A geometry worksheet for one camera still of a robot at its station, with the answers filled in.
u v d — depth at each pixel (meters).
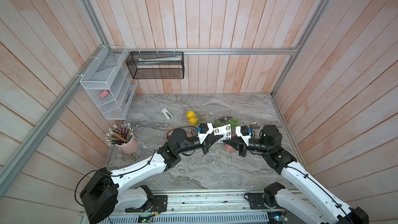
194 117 1.00
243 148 0.61
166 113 1.07
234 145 0.64
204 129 0.54
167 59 0.90
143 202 0.60
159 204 0.73
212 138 0.60
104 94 0.82
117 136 0.83
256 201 0.73
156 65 1.06
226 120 0.98
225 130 0.62
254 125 1.01
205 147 0.58
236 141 0.63
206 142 0.59
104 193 0.39
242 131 0.58
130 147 0.84
